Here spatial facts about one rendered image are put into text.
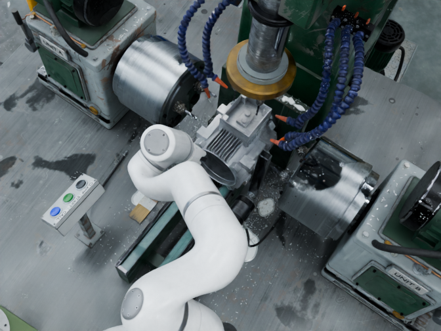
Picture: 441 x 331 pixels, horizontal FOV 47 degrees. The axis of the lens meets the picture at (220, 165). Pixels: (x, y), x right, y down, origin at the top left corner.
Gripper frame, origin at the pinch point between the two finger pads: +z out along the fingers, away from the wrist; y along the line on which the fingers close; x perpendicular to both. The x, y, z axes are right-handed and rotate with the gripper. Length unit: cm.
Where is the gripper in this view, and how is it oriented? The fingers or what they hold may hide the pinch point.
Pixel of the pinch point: (195, 150)
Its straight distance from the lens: 143.9
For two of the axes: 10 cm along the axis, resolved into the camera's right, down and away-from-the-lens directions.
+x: 5.3, -8.4, -1.0
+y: 8.2, 5.4, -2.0
